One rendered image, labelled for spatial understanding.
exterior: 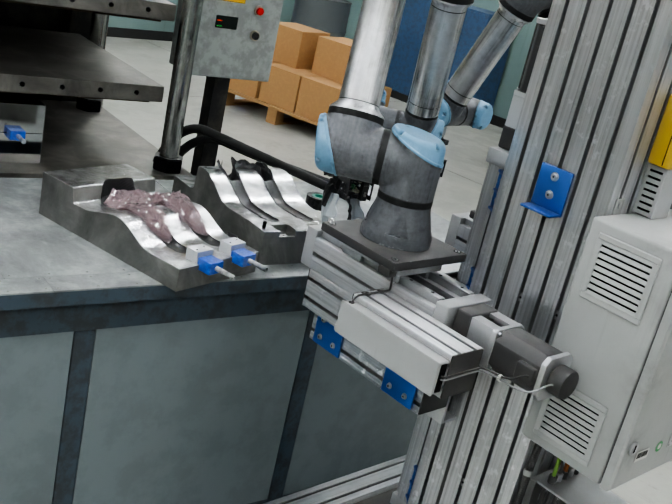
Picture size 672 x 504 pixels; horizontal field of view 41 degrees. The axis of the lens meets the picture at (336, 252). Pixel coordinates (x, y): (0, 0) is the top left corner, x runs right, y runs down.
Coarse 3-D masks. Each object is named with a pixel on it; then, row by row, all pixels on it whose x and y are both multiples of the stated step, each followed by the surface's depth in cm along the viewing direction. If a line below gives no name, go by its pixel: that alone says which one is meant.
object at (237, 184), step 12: (252, 168) 253; (264, 168) 256; (240, 180) 246; (264, 180) 256; (240, 192) 243; (276, 192) 250; (252, 204) 241; (276, 204) 245; (288, 204) 247; (264, 216) 235; (300, 216) 241
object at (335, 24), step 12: (300, 0) 904; (312, 0) 895; (324, 0) 893; (336, 0) 926; (300, 12) 906; (312, 12) 899; (324, 12) 898; (336, 12) 901; (348, 12) 916; (312, 24) 902; (324, 24) 902; (336, 24) 907; (336, 36) 913
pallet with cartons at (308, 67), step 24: (288, 24) 749; (288, 48) 736; (312, 48) 741; (336, 48) 713; (288, 72) 715; (312, 72) 731; (336, 72) 717; (240, 96) 744; (264, 96) 734; (288, 96) 719; (312, 96) 705; (336, 96) 692; (288, 120) 746; (312, 120) 708
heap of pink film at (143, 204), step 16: (112, 192) 222; (128, 192) 225; (144, 192) 227; (176, 192) 223; (128, 208) 214; (144, 208) 211; (176, 208) 220; (192, 208) 221; (160, 224) 210; (192, 224) 218
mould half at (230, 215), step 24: (216, 168) 247; (240, 168) 252; (192, 192) 250; (216, 192) 239; (264, 192) 247; (288, 192) 252; (216, 216) 240; (240, 216) 230; (288, 216) 237; (312, 216) 241; (264, 240) 222; (288, 240) 226; (264, 264) 225
